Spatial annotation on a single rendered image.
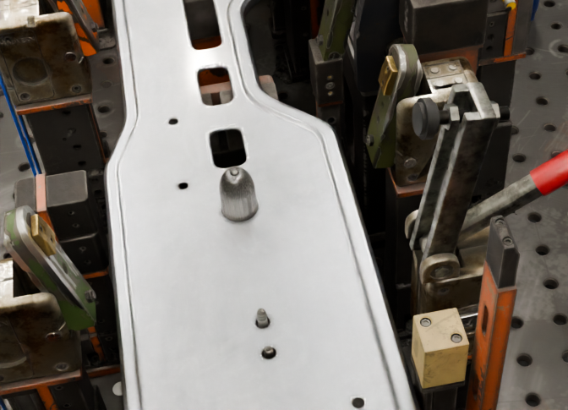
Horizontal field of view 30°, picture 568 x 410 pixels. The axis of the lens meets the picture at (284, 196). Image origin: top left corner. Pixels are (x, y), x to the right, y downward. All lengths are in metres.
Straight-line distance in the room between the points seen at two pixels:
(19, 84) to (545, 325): 0.64
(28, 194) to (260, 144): 0.22
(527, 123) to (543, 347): 0.35
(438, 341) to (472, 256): 0.09
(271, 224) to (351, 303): 0.11
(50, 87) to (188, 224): 0.29
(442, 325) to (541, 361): 0.44
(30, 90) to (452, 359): 0.58
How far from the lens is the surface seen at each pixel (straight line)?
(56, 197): 1.01
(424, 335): 0.79
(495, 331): 0.74
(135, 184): 0.99
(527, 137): 1.43
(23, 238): 0.83
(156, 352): 0.87
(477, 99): 0.73
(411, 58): 0.92
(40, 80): 1.17
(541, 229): 1.33
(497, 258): 0.69
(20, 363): 0.94
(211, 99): 1.07
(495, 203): 0.82
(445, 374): 0.81
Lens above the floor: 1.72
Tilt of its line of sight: 49 degrees down
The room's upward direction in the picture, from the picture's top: 6 degrees counter-clockwise
